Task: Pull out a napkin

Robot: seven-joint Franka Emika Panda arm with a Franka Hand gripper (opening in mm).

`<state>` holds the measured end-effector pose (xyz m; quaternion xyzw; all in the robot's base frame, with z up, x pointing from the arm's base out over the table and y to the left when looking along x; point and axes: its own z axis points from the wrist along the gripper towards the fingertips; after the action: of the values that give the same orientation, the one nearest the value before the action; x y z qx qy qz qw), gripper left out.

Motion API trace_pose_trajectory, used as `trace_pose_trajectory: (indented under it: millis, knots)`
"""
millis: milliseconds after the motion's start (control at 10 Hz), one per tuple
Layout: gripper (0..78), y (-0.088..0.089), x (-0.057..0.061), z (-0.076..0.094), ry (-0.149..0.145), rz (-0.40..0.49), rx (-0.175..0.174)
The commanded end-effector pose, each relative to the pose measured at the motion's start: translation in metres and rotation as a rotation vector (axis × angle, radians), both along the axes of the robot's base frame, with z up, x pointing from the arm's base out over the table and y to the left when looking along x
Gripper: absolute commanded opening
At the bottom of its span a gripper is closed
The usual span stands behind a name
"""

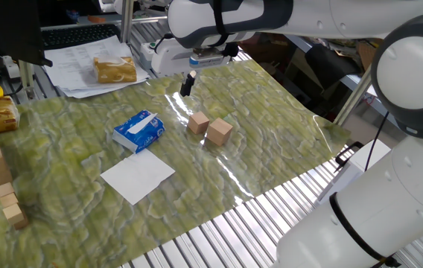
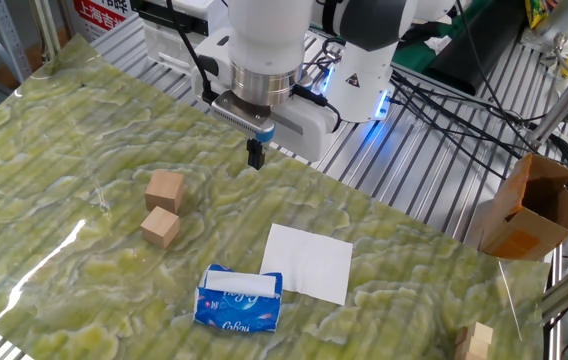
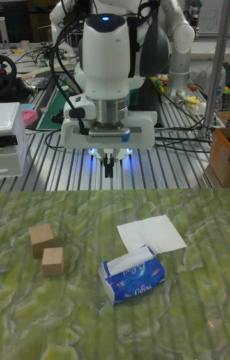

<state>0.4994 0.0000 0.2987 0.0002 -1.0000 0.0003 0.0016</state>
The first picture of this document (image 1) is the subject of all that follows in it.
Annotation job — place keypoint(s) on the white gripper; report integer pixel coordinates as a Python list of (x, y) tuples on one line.
[(170, 61)]

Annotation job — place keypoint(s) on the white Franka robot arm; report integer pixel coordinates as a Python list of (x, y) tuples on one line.
[(401, 208)]

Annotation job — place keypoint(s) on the flat white napkin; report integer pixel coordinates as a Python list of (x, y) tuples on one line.
[(137, 178)]

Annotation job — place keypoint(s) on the wooden cube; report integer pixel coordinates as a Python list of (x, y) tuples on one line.
[(219, 132), (198, 123)]

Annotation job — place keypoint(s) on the white box with green button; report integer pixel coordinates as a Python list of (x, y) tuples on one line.
[(146, 56)]

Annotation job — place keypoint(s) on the blue tissue pack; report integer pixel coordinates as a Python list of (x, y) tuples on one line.
[(144, 140)]

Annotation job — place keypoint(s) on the yellow tissue pack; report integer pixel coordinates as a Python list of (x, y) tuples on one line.
[(114, 70)]

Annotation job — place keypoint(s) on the orange small tool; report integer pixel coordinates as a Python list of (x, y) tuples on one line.
[(96, 19)]

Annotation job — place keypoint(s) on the stack of printed papers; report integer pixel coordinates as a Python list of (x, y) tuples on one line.
[(70, 63)]

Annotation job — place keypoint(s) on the black keyboard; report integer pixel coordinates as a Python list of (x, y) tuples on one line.
[(77, 35)]

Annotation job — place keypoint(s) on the green marble pattern mat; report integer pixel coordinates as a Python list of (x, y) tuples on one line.
[(66, 223)]

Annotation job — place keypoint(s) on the black monitor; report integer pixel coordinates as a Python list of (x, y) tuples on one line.
[(6, 26)]

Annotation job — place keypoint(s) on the small wooden block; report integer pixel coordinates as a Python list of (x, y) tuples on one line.
[(13, 215), (4, 189), (8, 200)]

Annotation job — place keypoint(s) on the silver depth camera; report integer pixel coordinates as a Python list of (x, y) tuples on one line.
[(209, 60)]

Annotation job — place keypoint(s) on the aluminium frame post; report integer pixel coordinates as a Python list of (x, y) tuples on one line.
[(26, 80), (126, 22), (353, 95)]

